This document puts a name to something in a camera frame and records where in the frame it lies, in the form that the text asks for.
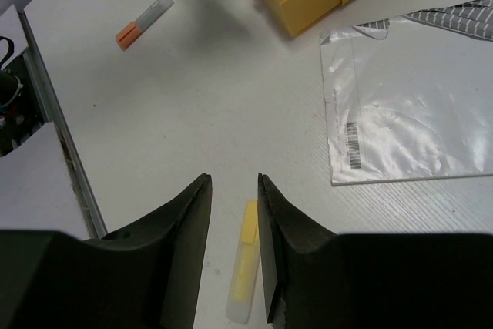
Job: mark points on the white booklet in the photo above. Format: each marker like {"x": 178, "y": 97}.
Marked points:
{"x": 410, "y": 97}

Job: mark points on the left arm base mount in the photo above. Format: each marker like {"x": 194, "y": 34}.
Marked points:
{"x": 21, "y": 115}

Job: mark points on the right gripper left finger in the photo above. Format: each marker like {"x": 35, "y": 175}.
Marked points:
{"x": 157, "y": 260}

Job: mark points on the yellow pastel highlighter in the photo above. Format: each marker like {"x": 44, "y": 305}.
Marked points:
{"x": 245, "y": 268}

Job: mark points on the orange pastel highlighter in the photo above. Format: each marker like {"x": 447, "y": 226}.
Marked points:
{"x": 136, "y": 28}

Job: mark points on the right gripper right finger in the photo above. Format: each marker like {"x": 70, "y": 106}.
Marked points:
{"x": 300, "y": 263}

